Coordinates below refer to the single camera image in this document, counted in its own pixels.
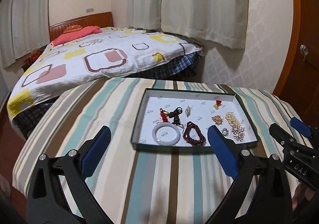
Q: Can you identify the pink pearl flower brooch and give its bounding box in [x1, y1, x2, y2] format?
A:
[232, 127, 245, 142]

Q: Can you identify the cream pearl bracelet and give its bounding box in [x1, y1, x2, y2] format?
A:
[225, 111, 242, 131]

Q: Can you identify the red tassel gold charm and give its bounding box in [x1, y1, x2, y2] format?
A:
[214, 100, 222, 110]
[159, 108, 170, 123]

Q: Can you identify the dark red bead bracelet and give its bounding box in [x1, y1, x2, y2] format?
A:
[182, 121, 207, 147]

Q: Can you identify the crystal rhinestone brooch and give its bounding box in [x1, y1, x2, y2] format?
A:
[185, 106, 192, 117]

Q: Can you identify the black bead necklace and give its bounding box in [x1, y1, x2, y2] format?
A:
[167, 106, 185, 128]

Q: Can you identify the pale jade bangle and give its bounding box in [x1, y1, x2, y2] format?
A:
[152, 122, 181, 146]

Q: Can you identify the green jewelry tray box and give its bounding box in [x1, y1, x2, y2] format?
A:
[130, 88, 260, 154]

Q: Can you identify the person's right hand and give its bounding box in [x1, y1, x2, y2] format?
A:
[292, 183, 316, 210]

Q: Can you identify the wooden door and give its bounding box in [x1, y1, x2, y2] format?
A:
[273, 0, 318, 127]

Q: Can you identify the silver door lock knob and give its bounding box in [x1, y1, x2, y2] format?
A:
[299, 45, 309, 62]

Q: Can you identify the striped tablecloth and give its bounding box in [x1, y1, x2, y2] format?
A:
[12, 77, 315, 224]

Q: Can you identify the dark wooden nightstand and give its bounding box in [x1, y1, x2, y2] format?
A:
[22, 48, 44, 72]

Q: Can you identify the beige right curtain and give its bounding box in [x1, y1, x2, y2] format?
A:
[160, 0, 249, 49]

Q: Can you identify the patterned white bed quilt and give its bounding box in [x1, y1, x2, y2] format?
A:
[7, 27, 202, 120]

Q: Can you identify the red pillow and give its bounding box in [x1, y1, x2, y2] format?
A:
[51, 26, 102, 46]

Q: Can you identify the orange patterned cushion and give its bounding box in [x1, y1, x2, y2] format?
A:
[63, 25, 83, 34]

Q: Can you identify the wooden headboard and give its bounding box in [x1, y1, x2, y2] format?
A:
[49, 12, 114, 41]

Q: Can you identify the beige left curtain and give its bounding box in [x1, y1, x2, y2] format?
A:
[1, 0, 50, 68]

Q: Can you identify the wall power outlet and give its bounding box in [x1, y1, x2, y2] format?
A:
[86, 8, 94, 13]

